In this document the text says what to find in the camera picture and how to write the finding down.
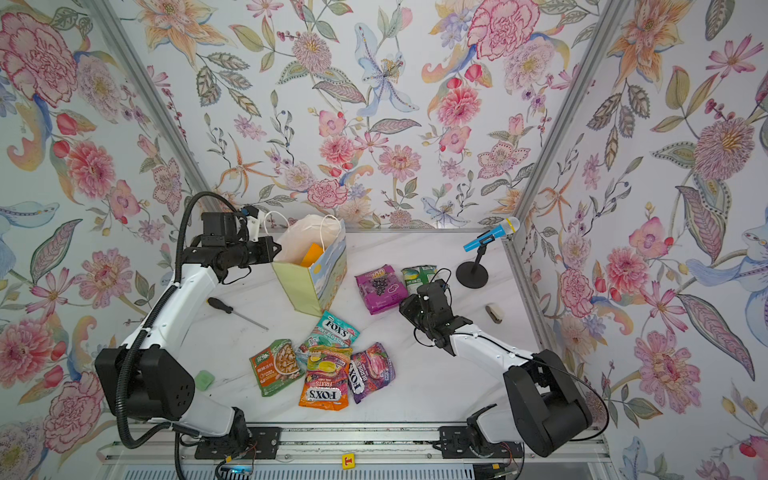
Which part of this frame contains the purple grape snack packet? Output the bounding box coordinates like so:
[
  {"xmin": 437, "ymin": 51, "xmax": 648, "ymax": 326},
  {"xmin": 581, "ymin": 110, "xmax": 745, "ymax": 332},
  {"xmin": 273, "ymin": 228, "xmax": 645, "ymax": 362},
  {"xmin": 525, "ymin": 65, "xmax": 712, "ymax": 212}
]
[{"xmin": 355, "ymin": 265, "xmax": 409, "ymax": 315}]

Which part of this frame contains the landscape print paper bag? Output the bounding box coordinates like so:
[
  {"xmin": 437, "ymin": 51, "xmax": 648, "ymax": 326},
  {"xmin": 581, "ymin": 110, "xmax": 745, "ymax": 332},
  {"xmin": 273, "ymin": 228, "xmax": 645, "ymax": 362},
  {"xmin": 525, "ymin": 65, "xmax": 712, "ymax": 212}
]
[{"xmin": 272, "ymin": 214, "xmax": 347, "ymax": 317}]

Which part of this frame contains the yellow mango snack packet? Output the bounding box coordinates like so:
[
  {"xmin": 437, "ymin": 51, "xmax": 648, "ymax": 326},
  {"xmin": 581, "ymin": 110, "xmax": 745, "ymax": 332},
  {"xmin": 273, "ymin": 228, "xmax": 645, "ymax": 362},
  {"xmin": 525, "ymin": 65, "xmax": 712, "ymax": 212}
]
[{"xmin": 299, "ymin": 243, "xmax": 325, "ymax": 268}]

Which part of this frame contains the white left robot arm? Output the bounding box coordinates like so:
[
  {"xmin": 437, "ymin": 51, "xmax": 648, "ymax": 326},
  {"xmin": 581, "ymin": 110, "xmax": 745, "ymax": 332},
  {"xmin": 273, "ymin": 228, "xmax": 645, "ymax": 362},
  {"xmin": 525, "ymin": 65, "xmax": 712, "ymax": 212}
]
[{"xmin": 95, "ymin": 192, "xmax": 281, "ymax": 457}]

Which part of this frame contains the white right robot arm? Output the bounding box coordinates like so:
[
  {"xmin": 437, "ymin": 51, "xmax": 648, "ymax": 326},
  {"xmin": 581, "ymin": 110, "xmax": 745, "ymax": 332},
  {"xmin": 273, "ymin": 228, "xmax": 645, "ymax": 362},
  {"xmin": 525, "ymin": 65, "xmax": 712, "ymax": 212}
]
[{"xmin": 399, "ymin": 279, "xmax": 594, "ymax": 457}]

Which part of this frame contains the blue toy microphone on stand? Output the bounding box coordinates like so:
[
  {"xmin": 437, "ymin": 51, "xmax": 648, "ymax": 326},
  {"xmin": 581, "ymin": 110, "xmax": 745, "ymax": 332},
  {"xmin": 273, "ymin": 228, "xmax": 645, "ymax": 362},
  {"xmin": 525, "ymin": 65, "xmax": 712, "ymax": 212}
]
[{"xmin": 455, "ymin": 217, "xmax": 520, "ymax": 289}]

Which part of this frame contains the small grey eraser block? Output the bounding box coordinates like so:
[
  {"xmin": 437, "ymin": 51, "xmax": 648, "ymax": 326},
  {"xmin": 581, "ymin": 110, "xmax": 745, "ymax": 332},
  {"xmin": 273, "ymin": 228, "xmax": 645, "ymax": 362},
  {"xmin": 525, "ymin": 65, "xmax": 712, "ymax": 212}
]
[{"xmin": 485, "ymin": 303, "xmax": 504, "ymax": 324}]

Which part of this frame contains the purple Fox's candy packet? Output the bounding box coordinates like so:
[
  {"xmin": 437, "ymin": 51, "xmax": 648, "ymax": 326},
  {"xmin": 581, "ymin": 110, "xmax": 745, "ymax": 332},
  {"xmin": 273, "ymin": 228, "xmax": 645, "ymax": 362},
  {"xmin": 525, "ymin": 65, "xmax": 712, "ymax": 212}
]
[{"xmin": 348, "ymin": 342, "xmax": 396, "ymax": 404}]

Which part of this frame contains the teal Fox's candy packet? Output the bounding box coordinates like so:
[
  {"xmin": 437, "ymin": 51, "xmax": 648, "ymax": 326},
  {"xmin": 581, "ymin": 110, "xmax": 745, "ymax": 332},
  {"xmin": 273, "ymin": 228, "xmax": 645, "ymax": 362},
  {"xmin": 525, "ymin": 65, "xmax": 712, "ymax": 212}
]
[{"xmin": 297, "ymin": 312, "xmax": 360, "ymax": 355}]

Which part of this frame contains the orange Fox's fruits packet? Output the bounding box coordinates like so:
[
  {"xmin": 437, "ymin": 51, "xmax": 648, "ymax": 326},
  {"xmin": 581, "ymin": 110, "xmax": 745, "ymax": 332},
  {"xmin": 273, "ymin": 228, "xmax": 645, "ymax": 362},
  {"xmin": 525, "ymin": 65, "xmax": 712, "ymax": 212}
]
[{"xmin": 298, "ymin": 345, "xmax": 352, "ymax": 411}]

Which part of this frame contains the green orange snack packet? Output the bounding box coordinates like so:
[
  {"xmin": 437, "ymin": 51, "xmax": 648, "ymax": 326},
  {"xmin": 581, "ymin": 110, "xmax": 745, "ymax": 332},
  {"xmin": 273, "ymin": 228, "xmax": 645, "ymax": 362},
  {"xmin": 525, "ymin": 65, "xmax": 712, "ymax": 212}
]
[{"xmin": 249, "ymin": 339, "xmax": 304, "ymax": 397}]

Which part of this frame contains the green sponge piece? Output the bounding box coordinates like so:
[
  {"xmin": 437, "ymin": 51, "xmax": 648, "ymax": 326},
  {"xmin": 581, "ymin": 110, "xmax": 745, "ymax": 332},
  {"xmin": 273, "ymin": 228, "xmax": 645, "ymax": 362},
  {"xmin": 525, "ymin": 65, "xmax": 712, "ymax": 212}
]
[{"xmin": 194, "ymin": 370, "xmax": 215, "ymax": 391}]

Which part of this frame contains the yellow tag with letter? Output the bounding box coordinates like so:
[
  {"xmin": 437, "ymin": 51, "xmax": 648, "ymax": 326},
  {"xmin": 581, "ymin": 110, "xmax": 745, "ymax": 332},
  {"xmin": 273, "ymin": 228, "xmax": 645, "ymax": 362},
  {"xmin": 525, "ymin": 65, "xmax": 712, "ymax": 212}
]
[{"xmin": 342, "ymin": 453, "xmax": 356, "ymax": 471}]

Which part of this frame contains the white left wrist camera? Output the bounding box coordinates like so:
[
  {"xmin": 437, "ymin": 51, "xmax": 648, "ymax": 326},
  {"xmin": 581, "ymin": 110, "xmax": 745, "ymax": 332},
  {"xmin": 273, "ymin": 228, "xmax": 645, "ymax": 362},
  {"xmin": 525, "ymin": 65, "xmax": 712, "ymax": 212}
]
[{"xmin": 240, "ymin": 204, "xmax": 266, "ymax": 242}]

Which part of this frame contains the black handled screwdriver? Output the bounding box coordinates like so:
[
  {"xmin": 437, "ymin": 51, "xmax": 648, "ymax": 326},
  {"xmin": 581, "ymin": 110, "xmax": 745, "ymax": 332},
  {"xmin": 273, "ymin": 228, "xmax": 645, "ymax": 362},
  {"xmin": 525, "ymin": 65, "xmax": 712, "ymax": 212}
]
[{"xmin": 207, "ymin": 297, "xmax": 269, "ymax": 331}]

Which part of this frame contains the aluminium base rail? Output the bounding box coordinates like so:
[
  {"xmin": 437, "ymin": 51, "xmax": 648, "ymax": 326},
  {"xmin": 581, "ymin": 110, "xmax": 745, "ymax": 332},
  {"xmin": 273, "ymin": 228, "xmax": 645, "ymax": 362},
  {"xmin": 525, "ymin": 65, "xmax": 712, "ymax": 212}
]
[{"xmin": 95, "ymin": 421, "xmax": 613, "ymax": 466}]

